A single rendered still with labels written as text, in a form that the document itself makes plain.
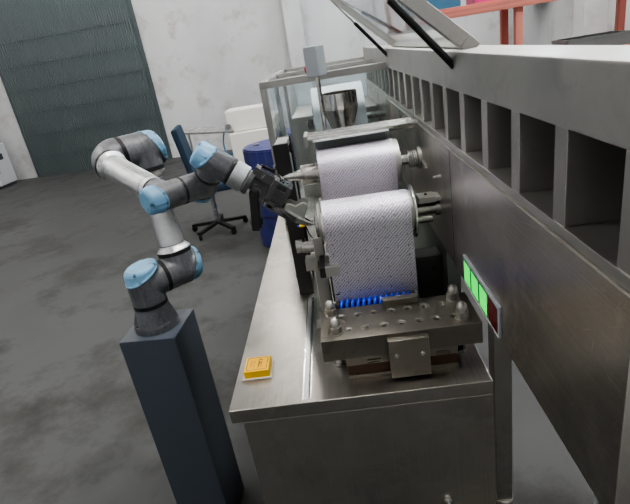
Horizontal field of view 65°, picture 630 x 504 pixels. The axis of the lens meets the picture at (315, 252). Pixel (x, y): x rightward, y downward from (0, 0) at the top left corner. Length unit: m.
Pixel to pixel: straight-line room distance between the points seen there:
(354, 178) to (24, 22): 10.91
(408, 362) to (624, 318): 0.78
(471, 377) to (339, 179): 0.68
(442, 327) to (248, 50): 9.47
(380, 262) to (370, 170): 0.31
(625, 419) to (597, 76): 0.35
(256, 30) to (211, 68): 1.16
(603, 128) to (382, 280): 0.93
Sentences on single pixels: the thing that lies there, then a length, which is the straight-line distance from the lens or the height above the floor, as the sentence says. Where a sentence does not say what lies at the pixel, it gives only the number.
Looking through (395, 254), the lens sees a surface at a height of 1.15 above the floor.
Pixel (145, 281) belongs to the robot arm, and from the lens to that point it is 1.72.
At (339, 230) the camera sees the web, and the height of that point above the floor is 1.25.
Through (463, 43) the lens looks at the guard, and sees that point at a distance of 1.16.
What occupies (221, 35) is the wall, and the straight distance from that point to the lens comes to 10.57.
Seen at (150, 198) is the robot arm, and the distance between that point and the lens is 1.34.
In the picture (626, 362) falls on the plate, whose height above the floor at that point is 1.37.
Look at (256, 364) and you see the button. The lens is 1.43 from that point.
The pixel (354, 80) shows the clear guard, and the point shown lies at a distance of 2.30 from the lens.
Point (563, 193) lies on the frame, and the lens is 0.68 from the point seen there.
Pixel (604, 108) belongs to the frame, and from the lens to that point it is 0.58.
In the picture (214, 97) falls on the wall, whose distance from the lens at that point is 10.69.
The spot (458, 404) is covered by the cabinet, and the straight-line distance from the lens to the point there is 1.34.
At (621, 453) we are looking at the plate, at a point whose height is 1.25.
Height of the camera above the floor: 1.71
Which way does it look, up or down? 22 degrees down
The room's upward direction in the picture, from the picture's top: 10 degrees counter-clockwise
